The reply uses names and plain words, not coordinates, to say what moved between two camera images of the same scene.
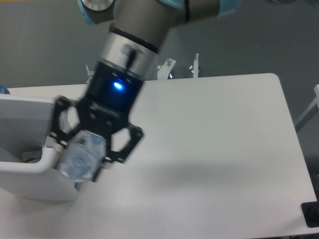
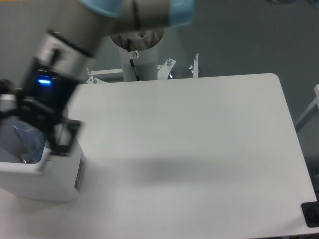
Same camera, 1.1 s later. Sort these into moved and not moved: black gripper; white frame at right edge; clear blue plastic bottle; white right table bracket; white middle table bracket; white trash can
Moved: black gripper; clear blue plastic bottle
Not moved: white trash can; white right table bracket; white frame at right edge; white middle table bracket
